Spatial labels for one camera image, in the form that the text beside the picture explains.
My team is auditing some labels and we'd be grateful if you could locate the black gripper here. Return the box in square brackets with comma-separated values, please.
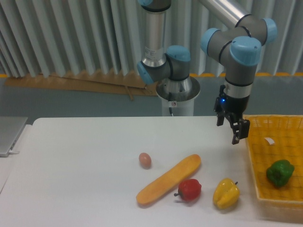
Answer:
[214, 84, 250, 144]

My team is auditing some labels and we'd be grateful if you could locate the red bell pepper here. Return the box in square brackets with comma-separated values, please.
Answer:
[174, 179, 202, 201]

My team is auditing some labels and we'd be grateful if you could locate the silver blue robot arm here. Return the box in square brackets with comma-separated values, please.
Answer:
[137, 0, 277, 144]

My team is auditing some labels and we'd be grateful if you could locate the green bell pepper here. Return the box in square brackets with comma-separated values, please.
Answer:
[266, 159, 295, 188]

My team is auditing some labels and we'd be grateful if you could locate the yellow bell pepper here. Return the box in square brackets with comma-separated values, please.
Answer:
[213, 178, 240, 210]

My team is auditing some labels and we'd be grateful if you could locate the white paper label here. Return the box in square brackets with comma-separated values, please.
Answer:
[264, 137, 275, 145]

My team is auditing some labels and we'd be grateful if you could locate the yellow woven basket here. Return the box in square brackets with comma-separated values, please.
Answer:
[244, 114, 303, 209]

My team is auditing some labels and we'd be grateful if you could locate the long orange bread loaf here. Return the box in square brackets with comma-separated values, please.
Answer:
[136, 154, 201, 206]

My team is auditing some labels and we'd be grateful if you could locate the brown egg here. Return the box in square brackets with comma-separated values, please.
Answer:
[139, 153, 152, 169]

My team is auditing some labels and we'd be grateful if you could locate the brown cardboard sheet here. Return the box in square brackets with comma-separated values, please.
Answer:
[4, 69, 157, 100]

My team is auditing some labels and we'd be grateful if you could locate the silver laptop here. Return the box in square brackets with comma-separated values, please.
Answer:
[0, 116, 28, 157]

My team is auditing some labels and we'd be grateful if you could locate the white laptop charger plug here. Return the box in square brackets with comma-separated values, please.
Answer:
[9, 150, 20, 155]

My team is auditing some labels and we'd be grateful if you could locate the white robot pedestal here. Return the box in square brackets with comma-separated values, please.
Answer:
[156, 76, 200, 116]

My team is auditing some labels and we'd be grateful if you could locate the black pedestal cable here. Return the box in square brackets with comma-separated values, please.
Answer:
[168, 92, 174, 117]

